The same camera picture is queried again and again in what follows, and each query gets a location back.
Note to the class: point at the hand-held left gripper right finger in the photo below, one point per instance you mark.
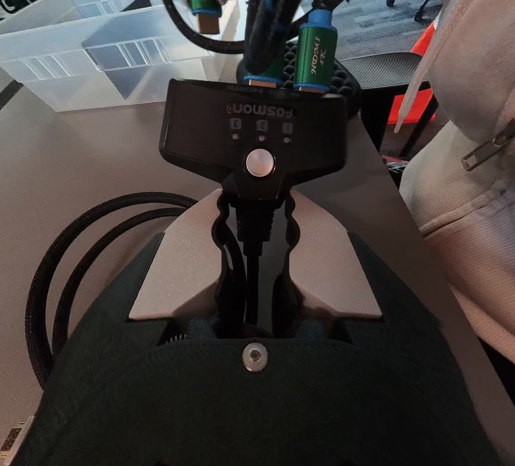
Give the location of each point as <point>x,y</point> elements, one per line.
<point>330,272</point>

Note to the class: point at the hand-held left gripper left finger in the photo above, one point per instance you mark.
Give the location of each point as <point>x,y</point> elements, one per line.
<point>181,272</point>

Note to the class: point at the black HDMI switch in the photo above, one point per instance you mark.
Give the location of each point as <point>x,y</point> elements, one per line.
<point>201,140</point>

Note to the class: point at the clear plastic bin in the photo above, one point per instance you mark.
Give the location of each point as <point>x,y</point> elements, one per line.
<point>40,7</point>
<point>48,71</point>

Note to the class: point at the black bin divider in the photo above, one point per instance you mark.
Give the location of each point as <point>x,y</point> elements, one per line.
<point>136,79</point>
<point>139,3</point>

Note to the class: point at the black bumpy wrist rest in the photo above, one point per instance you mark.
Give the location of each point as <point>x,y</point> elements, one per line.
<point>348,87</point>

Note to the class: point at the black mesh office chair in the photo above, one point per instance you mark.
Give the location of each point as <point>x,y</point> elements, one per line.
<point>382,67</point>

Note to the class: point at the person's white hoodie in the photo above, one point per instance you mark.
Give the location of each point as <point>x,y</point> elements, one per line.
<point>462,71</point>

